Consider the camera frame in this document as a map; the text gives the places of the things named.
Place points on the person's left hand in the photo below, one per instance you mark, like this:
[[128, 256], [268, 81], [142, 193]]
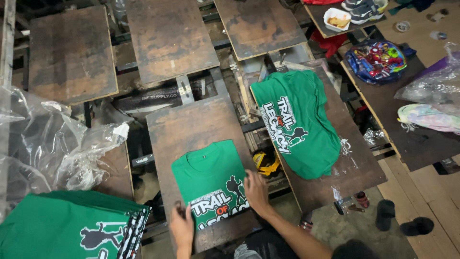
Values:
[[182, 227]]

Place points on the person's right hand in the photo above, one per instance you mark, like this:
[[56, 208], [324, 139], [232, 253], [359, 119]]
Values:
[[256, 196]]

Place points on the person's left fingers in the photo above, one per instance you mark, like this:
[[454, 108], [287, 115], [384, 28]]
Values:
[[178, 210]]

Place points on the green printed t-shirt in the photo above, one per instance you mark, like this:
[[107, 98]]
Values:
[[208, 176]]

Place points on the worn wooden press platen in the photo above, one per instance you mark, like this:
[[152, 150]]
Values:
[[169, 39], [190, 122], [115, 172], [258, 27], [72, 54], [355, 169]]

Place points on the person's dark shorts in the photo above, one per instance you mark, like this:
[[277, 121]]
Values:
[[264, 246]]

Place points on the yellow tape dispenser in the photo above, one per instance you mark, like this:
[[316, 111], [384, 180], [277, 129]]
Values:
[[266, 163]]

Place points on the tall stack of green shirts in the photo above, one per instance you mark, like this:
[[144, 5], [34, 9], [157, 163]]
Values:
[[61, 226]]

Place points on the red sandal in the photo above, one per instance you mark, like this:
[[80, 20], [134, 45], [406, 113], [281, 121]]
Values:
[[306, 222], [362, 199]]

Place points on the crumpled clear plastic sheet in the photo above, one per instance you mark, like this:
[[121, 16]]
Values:
[[54, 147]]

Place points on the pile of folded green shirts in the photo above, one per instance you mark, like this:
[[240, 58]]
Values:
[[298, 126]]

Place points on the black slipper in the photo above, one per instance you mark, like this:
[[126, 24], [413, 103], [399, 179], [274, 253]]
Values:
[[385, 214], [417, 226]]

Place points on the red cloth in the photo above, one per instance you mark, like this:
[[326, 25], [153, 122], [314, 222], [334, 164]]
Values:
[[329, 43]]

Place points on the small dark wooden board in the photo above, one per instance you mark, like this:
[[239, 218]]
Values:
[[318, 18]]

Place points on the colourful cartoon backpack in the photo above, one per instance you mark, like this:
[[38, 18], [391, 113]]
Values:
[[375, 61]]

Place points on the white food container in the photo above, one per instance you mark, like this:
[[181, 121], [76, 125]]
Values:
[[337, 19]]

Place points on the pastel tie-dye cloth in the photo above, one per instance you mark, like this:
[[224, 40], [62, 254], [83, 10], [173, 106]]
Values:
[[427, 117]]

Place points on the pair of grey sneakers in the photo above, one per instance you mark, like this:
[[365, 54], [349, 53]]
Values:
[[366, 10]]

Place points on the clear plastic bag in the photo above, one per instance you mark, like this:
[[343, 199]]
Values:
[[435, 82]]

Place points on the clear tape roll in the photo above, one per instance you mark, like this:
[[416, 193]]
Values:
[[403, 26]]

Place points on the metal screen printing press frame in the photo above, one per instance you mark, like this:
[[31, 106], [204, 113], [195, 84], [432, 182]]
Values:
[[222, 82]]

